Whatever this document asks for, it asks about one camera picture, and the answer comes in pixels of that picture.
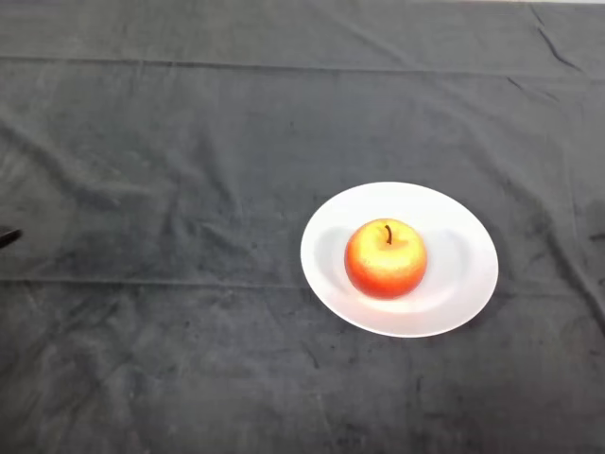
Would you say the black cloth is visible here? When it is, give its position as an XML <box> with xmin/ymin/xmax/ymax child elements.
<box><xmin>0</xmin><ymin>0</ymin><xmax>605</xmax><ymax>454</ymax></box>

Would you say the white round plate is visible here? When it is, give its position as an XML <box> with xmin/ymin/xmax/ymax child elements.
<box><xmin>300</xmin><ymin>181</ymin><xmax>500</xmax><ymax>339</ymax></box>

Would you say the red yellow apple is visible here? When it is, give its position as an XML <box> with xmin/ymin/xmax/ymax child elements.
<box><xmin>344</xmin><ymin>218</ymin><xmax>428</xmax><ymax>302</ymax></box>

